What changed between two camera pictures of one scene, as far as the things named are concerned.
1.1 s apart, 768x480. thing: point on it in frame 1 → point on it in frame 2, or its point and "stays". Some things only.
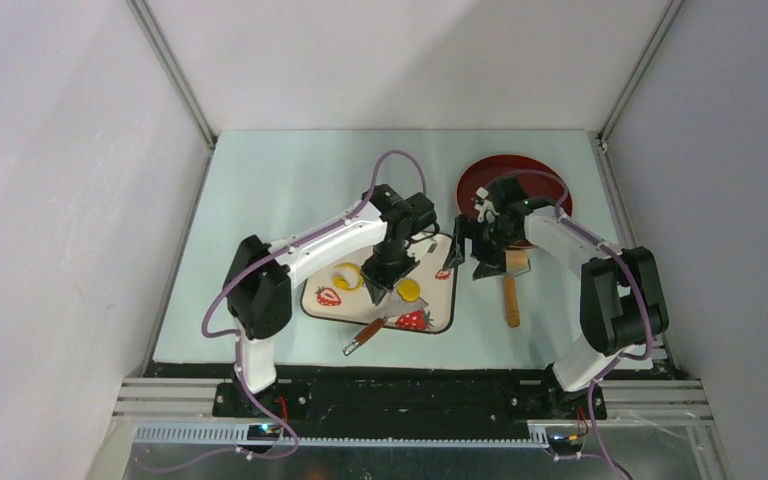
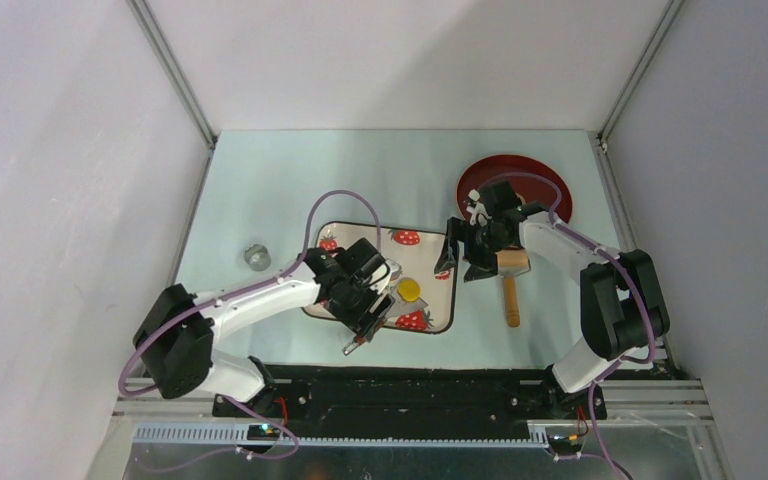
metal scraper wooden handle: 388,304 stays
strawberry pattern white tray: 435,273 stays
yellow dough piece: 408,289 stays
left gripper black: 389,280 → 362,321
